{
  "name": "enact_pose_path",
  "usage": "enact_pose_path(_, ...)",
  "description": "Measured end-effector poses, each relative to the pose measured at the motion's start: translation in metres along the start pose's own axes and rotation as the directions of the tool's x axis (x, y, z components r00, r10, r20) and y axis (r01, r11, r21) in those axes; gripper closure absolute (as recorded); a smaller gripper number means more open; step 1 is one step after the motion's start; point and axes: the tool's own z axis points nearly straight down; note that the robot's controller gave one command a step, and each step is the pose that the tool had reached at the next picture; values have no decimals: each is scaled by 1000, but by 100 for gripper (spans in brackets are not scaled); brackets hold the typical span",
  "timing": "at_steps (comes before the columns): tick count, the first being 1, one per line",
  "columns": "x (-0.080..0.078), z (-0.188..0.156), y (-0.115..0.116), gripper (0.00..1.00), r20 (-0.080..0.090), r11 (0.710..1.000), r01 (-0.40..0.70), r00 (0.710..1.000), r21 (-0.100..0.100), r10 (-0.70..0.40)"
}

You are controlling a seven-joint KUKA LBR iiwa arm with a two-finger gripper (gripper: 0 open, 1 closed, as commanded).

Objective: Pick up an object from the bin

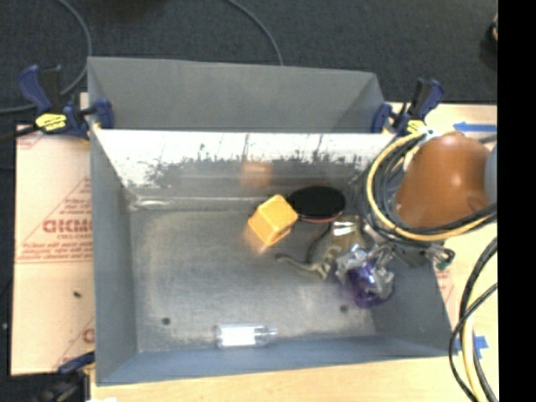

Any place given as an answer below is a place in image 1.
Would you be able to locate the clear glass bottle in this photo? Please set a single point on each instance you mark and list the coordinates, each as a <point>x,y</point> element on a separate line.
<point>243,336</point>

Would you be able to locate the brown cardboard board red print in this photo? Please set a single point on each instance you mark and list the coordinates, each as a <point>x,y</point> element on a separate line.
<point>50,245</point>

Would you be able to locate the grey metal bin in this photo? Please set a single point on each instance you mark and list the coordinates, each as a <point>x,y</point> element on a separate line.
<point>218,274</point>

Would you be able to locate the purple translucent plastic object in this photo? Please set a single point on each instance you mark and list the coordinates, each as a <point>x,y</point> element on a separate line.
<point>361,289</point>

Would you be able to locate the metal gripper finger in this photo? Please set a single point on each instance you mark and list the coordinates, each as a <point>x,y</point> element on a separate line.
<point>383,281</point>
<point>352,260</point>

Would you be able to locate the grey toy animal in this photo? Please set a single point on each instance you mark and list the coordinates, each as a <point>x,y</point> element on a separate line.
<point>320,256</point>

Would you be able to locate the black disc with red rim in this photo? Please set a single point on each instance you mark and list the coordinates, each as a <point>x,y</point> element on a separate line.
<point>318,202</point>

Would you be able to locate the yellow cube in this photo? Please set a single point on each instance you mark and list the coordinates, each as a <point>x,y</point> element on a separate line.
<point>272,220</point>

